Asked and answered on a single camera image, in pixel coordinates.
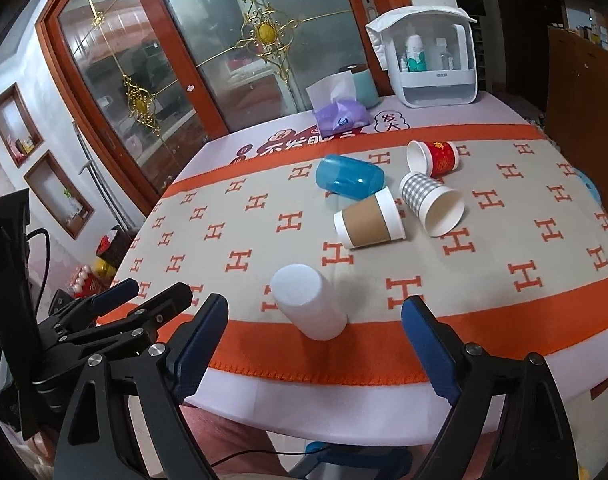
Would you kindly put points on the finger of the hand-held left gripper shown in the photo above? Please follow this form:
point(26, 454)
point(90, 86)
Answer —
point(164, 302)
point(115, 294)

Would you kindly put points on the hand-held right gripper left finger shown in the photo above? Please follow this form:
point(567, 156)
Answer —
point(191, 360)

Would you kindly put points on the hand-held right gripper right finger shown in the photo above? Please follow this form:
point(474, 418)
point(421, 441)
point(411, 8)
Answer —
point(431, 355)

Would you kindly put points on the white cup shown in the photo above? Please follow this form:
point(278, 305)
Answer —
point(309, 305)

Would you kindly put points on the brown sleeve paper cup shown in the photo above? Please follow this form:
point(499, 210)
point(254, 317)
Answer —
point(369, 220)

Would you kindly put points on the grey checkered paper cup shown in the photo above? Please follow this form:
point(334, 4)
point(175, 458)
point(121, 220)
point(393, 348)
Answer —
point(429, 200)

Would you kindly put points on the blue plastic cup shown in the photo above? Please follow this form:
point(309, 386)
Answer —
point(351, 175)

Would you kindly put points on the red paper cup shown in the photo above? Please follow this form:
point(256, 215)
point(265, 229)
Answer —
point(436, 157)

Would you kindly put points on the red gift box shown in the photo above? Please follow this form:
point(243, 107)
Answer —
point(101, 265)

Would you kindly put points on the orange beige patterned tablecloth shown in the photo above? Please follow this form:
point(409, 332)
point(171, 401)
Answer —
point(244, 390)

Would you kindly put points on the orange patterned blanket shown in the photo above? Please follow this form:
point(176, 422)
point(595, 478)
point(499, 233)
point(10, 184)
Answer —
point(509, 240)

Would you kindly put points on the blue stool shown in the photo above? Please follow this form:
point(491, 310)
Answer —
point(334, 462)

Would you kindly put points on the purple tissue pack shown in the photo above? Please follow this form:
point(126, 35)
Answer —
point(341, 117)

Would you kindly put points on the glass sliding door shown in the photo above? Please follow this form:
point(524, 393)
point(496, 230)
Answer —
point(199, 45)

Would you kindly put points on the white storage organizer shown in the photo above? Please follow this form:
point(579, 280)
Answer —
point(434, 87)

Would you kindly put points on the teal cylinder container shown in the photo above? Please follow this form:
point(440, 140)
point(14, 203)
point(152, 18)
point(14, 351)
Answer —
point(365, 87)

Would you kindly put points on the clear bottle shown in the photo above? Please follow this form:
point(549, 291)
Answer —
point(441, 55)

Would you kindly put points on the teal label bottle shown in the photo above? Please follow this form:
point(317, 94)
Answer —
point(415, 55)

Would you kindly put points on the wooden cabinet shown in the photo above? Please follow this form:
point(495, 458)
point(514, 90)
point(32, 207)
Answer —
point(584, 95)

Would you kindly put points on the wall niche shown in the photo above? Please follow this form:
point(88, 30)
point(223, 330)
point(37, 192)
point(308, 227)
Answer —
point(59, 195)
point(14, 125)

